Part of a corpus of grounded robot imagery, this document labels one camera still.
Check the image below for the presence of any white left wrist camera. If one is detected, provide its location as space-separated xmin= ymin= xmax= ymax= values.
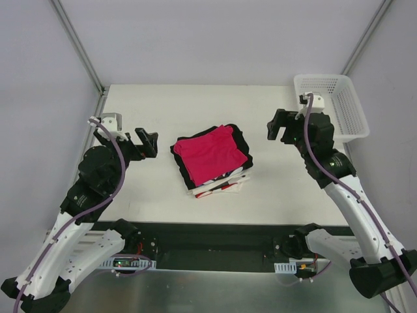
xmin=88 ymin=113 xmax=128 ymax=141

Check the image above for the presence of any white slotted cable duct right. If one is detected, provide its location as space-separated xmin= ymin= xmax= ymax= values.
xmin=274 ymin=261 xmax=297 ymax=275

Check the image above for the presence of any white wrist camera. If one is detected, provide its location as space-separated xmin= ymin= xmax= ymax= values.
xmin=298 ymin=92 xmax=325 ymax=115
xmin=88 ymin=113 xmax=128 ymax=141

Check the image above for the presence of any pink t shirt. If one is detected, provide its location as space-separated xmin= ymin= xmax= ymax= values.
xmin=172 ymin=124 xmax=248 ymax=186

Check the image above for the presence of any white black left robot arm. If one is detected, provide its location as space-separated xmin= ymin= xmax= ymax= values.
xmin=1 ymin=128 xmax=158 ymax=312

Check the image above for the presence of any white slotted cable duct left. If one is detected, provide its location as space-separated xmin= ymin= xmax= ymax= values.
xmin=97 ymin=256 xmax=156 ymax=271

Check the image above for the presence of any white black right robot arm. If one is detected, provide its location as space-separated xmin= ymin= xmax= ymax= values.
xmin=267 ymin=109 xmax=416 ymax=299

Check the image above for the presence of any white perforated plastic basket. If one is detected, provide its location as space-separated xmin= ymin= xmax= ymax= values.
xmin=293 ymin=74 xmax=369 ymax=143

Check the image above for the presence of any black t shirt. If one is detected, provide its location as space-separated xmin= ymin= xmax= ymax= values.
xmin=169 ymin=123 xmax=254 ymax=190

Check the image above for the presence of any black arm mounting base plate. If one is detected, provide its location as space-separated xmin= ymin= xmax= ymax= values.
xmin=113 ymin=220 xmax=333 ymax=271

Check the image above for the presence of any white red shirt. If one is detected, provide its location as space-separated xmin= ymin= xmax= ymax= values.
xmin=187 ymin=168 xmax=252 ymax=199

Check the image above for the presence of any white slotted cable duct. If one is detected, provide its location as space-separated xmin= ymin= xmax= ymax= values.
xmin=274 ymin=261 xmax=297 ymax=275
xmin=97 ymin=256 xmax=156 ymax=271

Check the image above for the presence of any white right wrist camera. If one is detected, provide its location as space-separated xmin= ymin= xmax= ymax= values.
xmin=298 ymin=92 xmax=325 ymax=115

